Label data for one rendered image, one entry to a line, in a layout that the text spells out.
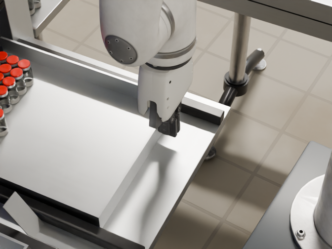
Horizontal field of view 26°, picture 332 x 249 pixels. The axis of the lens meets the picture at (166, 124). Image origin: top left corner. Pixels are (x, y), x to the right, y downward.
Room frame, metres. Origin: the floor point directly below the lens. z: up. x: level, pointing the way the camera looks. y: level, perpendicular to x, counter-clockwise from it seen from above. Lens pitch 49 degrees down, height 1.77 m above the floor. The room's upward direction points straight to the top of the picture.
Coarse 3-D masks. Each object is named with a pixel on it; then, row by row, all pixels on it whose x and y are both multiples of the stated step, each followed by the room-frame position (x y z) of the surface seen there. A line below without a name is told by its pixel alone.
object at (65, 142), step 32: (32, 64) 0.91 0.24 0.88; (64, 64) 0.89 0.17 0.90; (32, 96) 0.83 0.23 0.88; (64, 96) 0.83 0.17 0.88; (96, 96) 0.83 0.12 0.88; (128, 96) 0.83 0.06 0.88; (32, 128) 0.76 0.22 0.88; (64, 128) 0.76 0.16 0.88; (96, 128) 0.76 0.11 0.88; (128, 128) 0.76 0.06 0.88; (0, 160) 0.70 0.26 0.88; (32, 160) 0.70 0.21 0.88; (64, 160) 0.70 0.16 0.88; (96, 160) 0.70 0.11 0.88; (128, 160) 0.70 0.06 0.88; (32, 192) 0.62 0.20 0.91; (64, 192) 0.64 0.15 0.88; (96, 192) 0.64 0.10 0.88; (96, 224) 0.57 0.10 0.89
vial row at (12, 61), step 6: (6, 60) 0.87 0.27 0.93; (12, 60) 0.87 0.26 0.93; (18, 60) 0.87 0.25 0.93; (0, 66) 0.86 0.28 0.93; (6, 66) 0.86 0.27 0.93; (12, 66) 0.87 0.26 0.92; (0, 72) 0.85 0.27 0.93; (6, 72) 0.85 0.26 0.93; (0, 78) 0.83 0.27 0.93; (0, 84) 0.83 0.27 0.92
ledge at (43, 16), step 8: (48, 0) 1.09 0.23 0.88; (56, 0) 1.09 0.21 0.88; (64, 0) 1.10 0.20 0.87; (40, 8) 1.07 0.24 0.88; (48, 8) 1.07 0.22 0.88; (56, 8) 1.07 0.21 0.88; (32, 16) 1.04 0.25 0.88; (40, 16) 1.04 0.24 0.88; (48, 16) 1.05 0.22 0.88; (32, 24) 1.02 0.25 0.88; (40, 24) 1.02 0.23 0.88; (40, 32) 1.02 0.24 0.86
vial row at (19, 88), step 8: (24, 64) 0.86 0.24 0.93; (16, 72) 0.85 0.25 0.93; (24, 72) 0.86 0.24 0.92; (32, 72) 0.87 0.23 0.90; (8, 80) 0.83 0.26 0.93; (16, 80) 0.84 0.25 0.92; (24, 80) 0.84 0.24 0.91; (32, 80) 0.86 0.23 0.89; (0, 88) 0.81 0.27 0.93; (8, 88) 0.82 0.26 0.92; (16, 88) 0.82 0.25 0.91; (24, 88) 0.84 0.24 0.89; (0, 96) 0.80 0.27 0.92; (8, 96) 0.80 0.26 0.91; (16, 96) 0.82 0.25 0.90; (0, 104) 0.79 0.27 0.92; (8, 104) 0.80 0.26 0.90
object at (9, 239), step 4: (0, 236) 0.54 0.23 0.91; (4, 236) 0.54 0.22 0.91; (8, 236) 0.54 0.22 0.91; (0, 240) 0.54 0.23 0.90; (4, 240) 0.54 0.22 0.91; (8, 240) 0.53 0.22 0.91; (12, 240) 0.53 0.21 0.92; (16, 240) 0.53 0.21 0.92; (0, 244) 0.54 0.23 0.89; (4, 244) 0.54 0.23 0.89; (8, 244) 0.53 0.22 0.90; (12, 244) 0.53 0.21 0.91; (16, 244) 0.53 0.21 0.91; (20, 244) 0.52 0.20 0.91; (24, 244) 0.52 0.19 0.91; (0, 248) 0.54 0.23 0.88; (4, 248) 0.54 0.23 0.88; (8, 248) 0.53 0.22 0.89; (12, 248) 0.53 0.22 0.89; (16, 248) 0.53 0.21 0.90; (20, 248) 0.52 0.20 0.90; (24, 248) 0.52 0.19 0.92; (28, 248) 0.52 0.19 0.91
